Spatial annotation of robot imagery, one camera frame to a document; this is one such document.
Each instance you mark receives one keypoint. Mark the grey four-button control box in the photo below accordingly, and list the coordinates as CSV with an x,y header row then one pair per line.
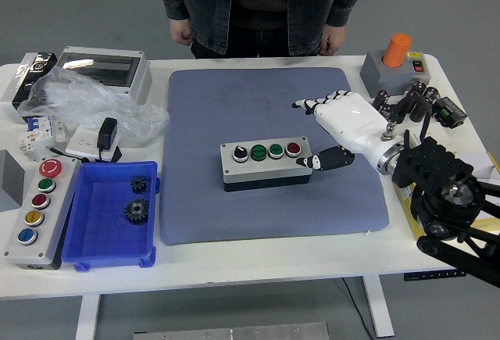
x,y
265,170

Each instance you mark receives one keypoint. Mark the orange cylinder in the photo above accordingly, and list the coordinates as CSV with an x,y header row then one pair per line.
x,y
396,51

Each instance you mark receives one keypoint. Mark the white wall socket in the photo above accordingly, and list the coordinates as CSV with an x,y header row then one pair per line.
x,y
82,140

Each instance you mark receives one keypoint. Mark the person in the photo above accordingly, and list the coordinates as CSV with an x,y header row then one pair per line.
x,y
258,4

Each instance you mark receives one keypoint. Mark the large black gear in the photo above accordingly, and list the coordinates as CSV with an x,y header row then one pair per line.
x,y
137,210

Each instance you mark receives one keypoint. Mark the person's left hand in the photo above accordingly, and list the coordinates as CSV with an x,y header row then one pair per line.
x,y
334,41

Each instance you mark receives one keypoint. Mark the black power adapter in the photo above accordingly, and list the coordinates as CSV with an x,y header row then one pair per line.
x,y
107,133

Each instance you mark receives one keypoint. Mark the white table leg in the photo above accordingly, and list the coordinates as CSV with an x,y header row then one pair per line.
x,y
379,308
88,316

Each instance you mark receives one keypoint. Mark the person's right hand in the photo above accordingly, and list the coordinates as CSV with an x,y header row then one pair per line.
x,y
180,33

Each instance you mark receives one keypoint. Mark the blue plastic bin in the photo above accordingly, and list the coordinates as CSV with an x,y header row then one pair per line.
x,y
101,238

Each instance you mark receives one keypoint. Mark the black table control panel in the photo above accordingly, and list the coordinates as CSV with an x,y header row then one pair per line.
x,y
435,274

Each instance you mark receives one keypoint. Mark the yellow white carton box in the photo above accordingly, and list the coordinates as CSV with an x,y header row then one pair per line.
x,y
480,162

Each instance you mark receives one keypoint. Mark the white blue circuit breaker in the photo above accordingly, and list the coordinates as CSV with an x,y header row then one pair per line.
x,y
37,133

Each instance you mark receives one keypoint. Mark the clear plastic bag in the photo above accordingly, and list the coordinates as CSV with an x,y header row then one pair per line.
x,y
97,101

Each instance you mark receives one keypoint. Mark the grey five-button control box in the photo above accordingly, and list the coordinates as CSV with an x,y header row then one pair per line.
x,y
39,215

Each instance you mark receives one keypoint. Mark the short black plastic part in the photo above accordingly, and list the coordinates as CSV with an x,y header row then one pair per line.
x,y
399,115

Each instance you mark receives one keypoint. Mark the white box glossy black lid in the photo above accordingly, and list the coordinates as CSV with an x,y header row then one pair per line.
x,y
27,78

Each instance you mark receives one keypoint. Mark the grey metal floor plate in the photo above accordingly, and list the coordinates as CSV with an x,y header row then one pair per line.
x,y
234,332

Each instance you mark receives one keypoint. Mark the black cylindrical capacitor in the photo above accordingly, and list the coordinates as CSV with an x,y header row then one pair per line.
x,y
409,102
418,111
387,111
381,98
418,86
431,93

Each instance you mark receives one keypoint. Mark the grey block base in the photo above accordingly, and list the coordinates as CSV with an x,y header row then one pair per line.
x,y
377,76

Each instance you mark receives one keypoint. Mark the small yellow red-button switch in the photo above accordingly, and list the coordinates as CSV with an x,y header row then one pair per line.
x,y
416,63

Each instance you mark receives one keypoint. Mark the grey-blue padded mat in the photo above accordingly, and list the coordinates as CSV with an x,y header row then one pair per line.
x,y
218,215

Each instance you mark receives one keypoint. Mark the small black gear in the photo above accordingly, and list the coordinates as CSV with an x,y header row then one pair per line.
x,y
138,185

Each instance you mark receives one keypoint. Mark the grey distribution box clear lid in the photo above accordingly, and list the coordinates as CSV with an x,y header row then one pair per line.
x,y
101,68

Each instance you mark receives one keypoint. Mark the black module green terminals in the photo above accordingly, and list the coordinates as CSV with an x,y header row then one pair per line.
x,y
449,111

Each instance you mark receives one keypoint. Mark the grey metal block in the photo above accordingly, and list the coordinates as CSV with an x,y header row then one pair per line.
x,y
9,183

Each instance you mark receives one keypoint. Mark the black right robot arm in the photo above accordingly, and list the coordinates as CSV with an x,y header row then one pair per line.
x,y
441,187

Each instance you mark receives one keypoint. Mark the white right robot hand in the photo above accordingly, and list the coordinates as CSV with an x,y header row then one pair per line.
x,y
351,121

